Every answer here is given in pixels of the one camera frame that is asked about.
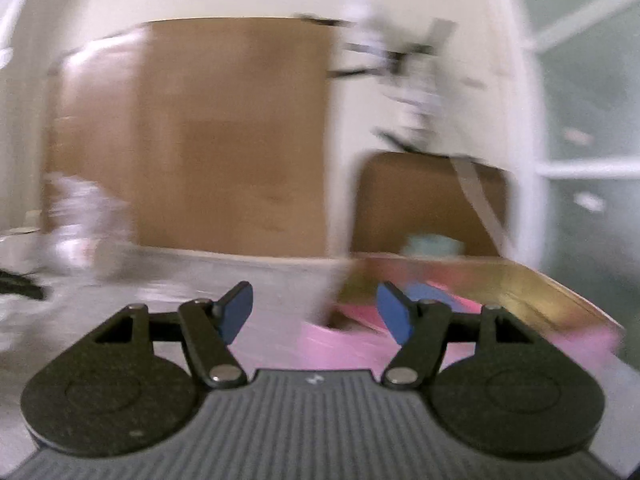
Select pink tin box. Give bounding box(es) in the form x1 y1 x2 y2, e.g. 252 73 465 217
299 252 627 377

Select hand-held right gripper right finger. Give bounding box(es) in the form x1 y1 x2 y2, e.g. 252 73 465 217
376 281 534 389

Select white cable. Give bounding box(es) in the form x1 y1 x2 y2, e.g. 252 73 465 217
449 156 512 253

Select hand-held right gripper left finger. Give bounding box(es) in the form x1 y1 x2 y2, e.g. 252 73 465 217
94 281 254 390

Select large cardboard sheet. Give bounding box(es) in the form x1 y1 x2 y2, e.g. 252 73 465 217
44 17 337 259

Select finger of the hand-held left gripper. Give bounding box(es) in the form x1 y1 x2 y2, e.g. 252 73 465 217
0 269 47 302

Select white window frame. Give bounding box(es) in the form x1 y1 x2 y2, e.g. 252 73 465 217
509 0 640 282

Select clear plastic bag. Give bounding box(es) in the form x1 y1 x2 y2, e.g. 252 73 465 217
41 174 135 282

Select white wall socket black plugs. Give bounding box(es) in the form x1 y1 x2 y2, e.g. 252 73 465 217
299 0 457 153

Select teal cup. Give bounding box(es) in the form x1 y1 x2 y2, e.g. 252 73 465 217
401 233 467 258

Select brown chair back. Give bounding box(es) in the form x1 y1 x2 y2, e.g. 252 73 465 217
351 152 514 259

